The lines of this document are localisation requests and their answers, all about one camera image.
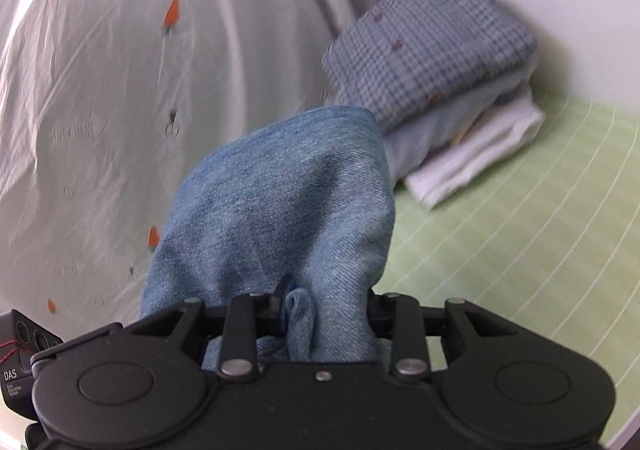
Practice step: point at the folded white garment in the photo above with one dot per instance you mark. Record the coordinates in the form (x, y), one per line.
(470, 160)

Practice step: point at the folded pale blue garment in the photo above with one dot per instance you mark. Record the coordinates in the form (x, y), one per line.
(425, 140)

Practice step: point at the folded blue checked shirt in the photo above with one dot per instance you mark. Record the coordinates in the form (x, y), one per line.
(425, 50)

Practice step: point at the green grid bed sheet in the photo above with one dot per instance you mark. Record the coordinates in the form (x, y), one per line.
(525, 240)

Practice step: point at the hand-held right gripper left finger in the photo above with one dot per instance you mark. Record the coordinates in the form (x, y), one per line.
(283, 292)

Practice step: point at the blue denim jeans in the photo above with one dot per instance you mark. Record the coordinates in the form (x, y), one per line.
(285, 200)

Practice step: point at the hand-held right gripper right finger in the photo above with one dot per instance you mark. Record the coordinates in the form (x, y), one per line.
(381, 314)

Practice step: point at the white carrot print quilt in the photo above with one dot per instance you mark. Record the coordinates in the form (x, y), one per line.
(115, 105)

